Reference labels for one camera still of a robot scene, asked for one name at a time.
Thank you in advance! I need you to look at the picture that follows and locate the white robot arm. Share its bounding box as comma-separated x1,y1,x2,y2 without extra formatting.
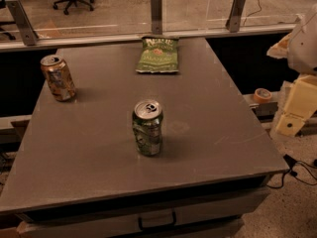
266,4,317,136

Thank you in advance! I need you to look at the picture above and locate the green soda can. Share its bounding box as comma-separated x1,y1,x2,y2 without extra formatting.
132,99,163,157

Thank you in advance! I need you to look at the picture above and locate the black drawer handle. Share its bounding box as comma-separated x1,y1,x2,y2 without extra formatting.
138,210,177,232

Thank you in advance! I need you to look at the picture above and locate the orange soda can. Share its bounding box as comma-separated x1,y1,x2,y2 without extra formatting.
41,55,76,101

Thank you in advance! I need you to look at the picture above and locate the orange tape roll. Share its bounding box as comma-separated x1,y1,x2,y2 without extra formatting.
254,88,272,104

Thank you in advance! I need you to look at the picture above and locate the middle metal bracket post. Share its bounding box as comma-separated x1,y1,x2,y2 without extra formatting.
151,0,162,35

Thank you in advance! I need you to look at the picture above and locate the metal bracket post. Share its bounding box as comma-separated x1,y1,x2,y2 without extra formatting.
6,0,39,46
151,0,162,35
226,0,246,33

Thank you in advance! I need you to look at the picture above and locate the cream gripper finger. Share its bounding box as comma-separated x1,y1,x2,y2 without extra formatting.
276,74,317,137

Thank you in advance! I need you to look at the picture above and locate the right metal bracket post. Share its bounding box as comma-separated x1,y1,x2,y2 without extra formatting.
226,0,246,33

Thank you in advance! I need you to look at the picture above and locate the left metal bracket post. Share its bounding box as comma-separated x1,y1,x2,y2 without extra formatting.
6,0,39,46

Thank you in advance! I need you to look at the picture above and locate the grey table drawer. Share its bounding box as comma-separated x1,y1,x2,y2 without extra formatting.
17,186,269,238

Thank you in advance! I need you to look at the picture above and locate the green chip bag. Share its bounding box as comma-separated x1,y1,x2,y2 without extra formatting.
136,36,178,73

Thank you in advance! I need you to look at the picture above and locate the black floor cable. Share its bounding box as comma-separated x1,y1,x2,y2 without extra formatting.
265,154,317,190

